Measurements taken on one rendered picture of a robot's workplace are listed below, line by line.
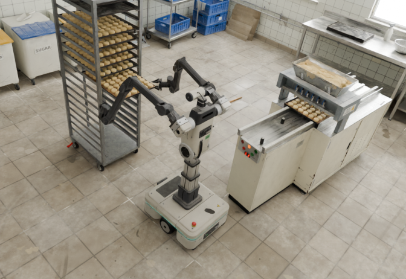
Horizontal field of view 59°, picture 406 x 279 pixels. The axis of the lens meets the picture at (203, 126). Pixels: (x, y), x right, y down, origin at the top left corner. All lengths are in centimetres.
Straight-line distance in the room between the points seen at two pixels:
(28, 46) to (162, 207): 293
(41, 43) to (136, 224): 285
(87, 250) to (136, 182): 88
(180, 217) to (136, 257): 49
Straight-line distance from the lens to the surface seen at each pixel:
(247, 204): 358
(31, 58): 531
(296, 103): 376
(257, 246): 350
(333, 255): 371
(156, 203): 333
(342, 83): 350
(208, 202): 337
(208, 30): 729
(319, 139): 362
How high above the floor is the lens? 276
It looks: 36 degrees down
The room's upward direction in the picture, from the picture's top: 8 degrees clockwise
